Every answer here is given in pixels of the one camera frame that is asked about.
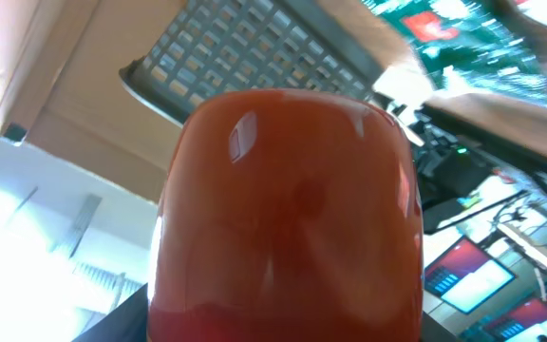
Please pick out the red sauce bottle green cap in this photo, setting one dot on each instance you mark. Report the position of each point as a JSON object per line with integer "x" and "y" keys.
{"x": 288, "y": 215}

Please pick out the green 3M gloves package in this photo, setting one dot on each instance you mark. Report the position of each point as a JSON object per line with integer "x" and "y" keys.
{"x": 464, "y": 48}

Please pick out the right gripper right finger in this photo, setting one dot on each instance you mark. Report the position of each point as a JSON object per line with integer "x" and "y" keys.
{"x": 433, "y": 331}

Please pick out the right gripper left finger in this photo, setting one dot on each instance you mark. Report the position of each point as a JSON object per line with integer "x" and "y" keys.
{"x": 127, "y": 323}

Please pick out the grey plastic shopping basket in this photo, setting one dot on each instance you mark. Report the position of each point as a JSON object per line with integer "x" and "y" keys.
{"x": 218, "y": 46}

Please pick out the red computer monitor lower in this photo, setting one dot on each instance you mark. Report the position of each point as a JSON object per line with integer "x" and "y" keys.
{"x": 525, "y": 323}

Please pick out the red computer monitor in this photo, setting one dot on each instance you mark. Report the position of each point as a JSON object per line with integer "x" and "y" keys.
{"x": 525, "y": 323}
{"x": 464, "y": 276}

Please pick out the red computer monitor upper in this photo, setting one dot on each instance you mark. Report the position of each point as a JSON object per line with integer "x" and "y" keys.
{"x": 464, "y": 276}

